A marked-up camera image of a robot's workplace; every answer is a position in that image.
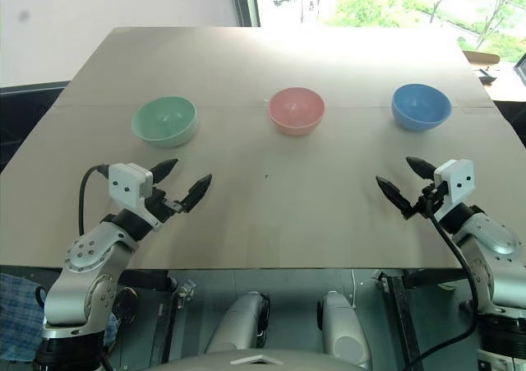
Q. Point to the black low cabinet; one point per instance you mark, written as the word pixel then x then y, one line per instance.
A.
pixel 24 116

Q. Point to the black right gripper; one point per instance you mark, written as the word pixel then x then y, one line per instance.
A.
pixel 431 200

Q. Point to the silver left robot leg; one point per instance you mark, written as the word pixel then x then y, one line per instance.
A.
pixel 234 321

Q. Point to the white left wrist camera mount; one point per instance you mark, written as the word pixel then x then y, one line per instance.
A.
pixel 125 184

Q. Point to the white side table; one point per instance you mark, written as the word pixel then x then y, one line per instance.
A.
pixel 507 87

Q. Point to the small black tool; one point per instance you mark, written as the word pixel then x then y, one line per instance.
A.
pixel 488 77

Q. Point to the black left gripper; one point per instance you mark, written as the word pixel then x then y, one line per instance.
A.
pixel 158 206

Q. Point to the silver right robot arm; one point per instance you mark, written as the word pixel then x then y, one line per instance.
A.
pixel 499 239

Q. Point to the black window frame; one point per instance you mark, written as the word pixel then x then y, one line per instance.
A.
pixel 244 1

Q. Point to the red bowl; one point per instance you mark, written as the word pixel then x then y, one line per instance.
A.
pixel 296 126

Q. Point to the green bowl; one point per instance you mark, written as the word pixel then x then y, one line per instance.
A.
pixel 181 134

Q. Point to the brown cardboard table cover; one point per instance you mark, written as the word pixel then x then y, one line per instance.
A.
pixel 263 206

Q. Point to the dark screen edge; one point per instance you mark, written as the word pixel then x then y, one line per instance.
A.
pixel 521 70

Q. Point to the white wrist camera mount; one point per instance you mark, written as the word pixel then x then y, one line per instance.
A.
pixel 460 177
pixel 125 184

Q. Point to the silver right robot leg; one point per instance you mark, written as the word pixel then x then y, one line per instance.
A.
pixel 341 326

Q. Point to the blue checked cloth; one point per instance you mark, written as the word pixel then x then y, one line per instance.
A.
pixel 18 317

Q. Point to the blue bowl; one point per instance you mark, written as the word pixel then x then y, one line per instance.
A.
pixel 419 122

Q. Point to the small metal clamp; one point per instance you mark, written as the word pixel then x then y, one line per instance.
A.
pixel 187 293

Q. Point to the grey robot torso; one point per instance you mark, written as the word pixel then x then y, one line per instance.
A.
pixel 263 360

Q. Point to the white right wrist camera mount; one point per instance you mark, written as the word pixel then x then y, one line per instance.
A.
pixel 460 177

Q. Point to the silver robot leg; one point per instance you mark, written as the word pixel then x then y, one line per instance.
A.
pixel 234 321
pixel 341 326

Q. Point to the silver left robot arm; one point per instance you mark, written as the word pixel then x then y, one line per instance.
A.
pixel 88 251

